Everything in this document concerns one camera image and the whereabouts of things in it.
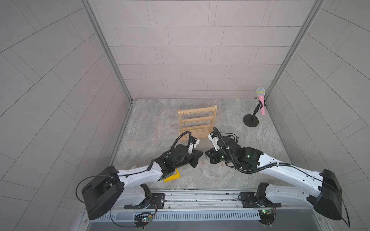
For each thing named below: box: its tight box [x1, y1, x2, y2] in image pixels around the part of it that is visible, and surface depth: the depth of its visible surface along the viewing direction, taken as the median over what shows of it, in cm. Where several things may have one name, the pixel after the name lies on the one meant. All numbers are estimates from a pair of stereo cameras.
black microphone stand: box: [242, 100, 263, 128], surface depth 104 cm
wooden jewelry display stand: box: [177, 105, 218, 142], surface depth 85 cm
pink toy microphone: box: [256, 87, 266, 116], surface depth 88 cm
